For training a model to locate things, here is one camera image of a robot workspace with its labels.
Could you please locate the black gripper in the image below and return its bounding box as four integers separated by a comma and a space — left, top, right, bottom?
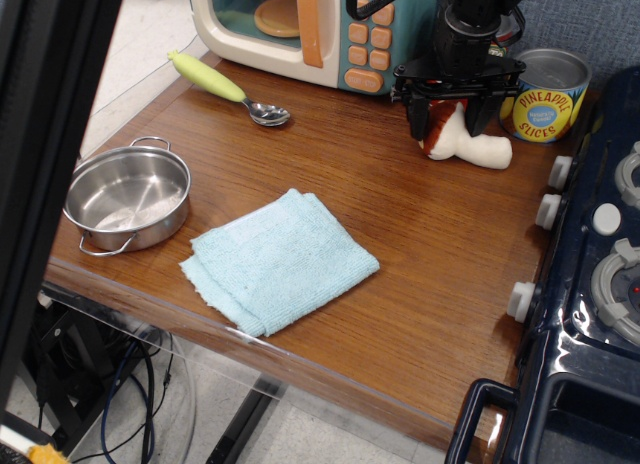
391, 34, 526, 139

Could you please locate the plush toy mushroom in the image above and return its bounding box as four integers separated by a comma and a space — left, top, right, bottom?
419, 101, 513, 170

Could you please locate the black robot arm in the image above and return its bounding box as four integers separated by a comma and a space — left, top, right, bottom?
392, 0, 526, 141

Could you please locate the tomato sauce can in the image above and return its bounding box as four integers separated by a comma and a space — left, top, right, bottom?
488, 15, 517, 57

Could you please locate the pineapple slices can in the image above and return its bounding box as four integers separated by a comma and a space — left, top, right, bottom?
499, 48, 592, 143

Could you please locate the toy microwave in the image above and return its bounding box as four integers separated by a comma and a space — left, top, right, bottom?
190, 0, 438, 95

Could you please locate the light blue folded cloth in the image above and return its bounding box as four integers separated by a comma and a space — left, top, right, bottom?
181, 189, 380, 337

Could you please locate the dark blue toy stove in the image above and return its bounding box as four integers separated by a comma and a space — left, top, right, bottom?
446, 67, 639, 463

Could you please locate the small steel pot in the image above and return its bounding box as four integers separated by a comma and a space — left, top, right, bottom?
63, 136, 192, 257

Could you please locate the black braided cable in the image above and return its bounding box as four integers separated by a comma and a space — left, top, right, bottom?
345, 0, 419, 21

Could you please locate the green handled spoon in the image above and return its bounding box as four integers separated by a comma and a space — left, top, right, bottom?
167, 50, 290, 127

